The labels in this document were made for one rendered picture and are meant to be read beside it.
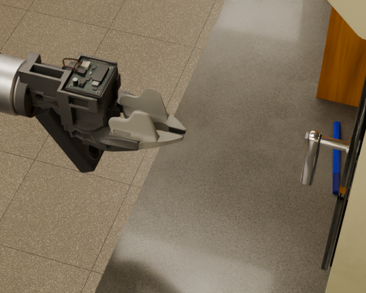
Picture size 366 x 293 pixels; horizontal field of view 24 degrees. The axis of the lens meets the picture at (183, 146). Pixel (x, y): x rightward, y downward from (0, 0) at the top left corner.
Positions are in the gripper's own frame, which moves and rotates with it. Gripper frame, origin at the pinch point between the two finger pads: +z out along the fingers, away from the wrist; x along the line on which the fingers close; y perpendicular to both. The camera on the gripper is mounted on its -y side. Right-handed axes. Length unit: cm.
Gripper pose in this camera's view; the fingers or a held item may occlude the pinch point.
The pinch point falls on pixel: (174, 135)
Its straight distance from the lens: 106.8
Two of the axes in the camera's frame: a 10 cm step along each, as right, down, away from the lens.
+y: 0.0, -6.4, -7.7
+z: 9.5, 2.4, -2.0
